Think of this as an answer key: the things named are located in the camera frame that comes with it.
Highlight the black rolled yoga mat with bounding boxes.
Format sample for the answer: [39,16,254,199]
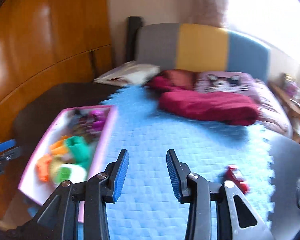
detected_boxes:
[125,16,143,62]

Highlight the beige canvas bag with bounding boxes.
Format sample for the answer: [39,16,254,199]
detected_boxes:
[94,61,160,87]

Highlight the dark red folded blanket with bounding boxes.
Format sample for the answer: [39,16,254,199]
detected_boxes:
[146,70,259,126]

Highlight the wooden panel wardrobe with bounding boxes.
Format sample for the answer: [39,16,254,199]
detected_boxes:
[0,0,113,141]

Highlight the red metallic case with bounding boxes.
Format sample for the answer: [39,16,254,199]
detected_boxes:
[224,165,250,194]

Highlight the wooden side shelf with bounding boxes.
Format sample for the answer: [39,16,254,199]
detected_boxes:
[268,81,300,144]

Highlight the black low table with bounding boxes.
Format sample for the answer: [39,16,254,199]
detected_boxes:
[13,83,119,156]

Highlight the pink white shallow tray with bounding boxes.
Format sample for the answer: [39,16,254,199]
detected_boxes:
[17,104,119,223]

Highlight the purple cat face pillow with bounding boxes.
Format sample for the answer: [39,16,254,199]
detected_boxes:
[194,71,260,103]

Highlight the orange linked cube blocks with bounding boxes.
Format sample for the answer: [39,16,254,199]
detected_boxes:
[36,154,52,182]

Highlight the purple perforated plastic toy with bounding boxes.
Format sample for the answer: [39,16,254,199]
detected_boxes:
[89,110,106,132]

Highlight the grey yellow blue headboard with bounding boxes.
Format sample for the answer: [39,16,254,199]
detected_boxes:
[135,23,270,82]

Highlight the brown mushroom wooden massager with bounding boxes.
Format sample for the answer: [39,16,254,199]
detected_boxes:
[72,118,94,137]

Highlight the pink patterned curtain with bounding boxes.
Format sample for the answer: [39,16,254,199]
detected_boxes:
[192,0,228,28]

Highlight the orange plastic track piece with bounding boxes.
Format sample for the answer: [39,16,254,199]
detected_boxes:
[49,135,69,155]

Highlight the black grey cylindrical jar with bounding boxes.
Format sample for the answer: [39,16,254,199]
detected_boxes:
[68,108,88,129]

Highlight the purple box on shelf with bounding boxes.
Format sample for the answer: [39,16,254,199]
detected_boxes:
[283,73,300,98]

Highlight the white green square bottle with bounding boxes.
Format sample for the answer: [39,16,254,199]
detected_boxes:
[52,164,87,186]

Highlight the blue foam puzzle mat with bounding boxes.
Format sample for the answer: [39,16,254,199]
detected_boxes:
[99,86,274,239]

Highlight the green plastic cup holder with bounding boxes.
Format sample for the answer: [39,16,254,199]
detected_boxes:
[64,136,91,170]

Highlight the cream yellow egg shaped object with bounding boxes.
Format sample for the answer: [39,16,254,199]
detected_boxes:
[49,155,64,181]

